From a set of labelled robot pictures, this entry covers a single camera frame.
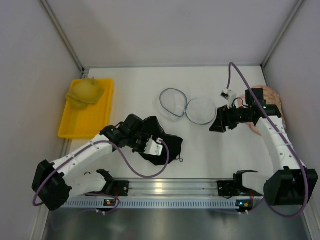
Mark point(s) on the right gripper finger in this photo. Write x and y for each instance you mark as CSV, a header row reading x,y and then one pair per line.
x,y
219,125
232,125

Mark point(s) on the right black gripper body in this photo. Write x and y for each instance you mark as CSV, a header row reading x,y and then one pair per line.
x,y
223,117

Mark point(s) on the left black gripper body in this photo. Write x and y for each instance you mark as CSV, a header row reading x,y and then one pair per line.
x,y
139,144

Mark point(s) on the white mesh laundry bag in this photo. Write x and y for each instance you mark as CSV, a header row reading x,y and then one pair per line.
x,y
173,104

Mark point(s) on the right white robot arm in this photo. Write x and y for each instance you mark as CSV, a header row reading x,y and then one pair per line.
x,y
291,182

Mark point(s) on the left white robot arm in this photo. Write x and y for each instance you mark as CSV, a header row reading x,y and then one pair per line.
x,y
50,182

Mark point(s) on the pink patterned bra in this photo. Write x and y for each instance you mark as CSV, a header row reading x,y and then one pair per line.
x,y
271,97

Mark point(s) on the yellow bra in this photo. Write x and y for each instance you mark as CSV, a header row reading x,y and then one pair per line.
x,y
87,92

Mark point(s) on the yellow plastic tray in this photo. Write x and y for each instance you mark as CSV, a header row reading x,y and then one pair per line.
x,y
86,123

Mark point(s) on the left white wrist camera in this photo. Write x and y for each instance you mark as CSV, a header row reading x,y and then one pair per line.
x,y
154,147

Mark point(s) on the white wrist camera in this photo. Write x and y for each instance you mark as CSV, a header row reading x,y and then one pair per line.
x,y
154,147
228,94

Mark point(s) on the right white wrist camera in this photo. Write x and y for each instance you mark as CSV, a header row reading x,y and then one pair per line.
x,y
228,94

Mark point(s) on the aluminium mounting rail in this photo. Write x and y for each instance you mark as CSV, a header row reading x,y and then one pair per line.
x,y
180,187

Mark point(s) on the perforated cable duct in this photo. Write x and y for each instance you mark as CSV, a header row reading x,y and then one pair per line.
x,y
157,203

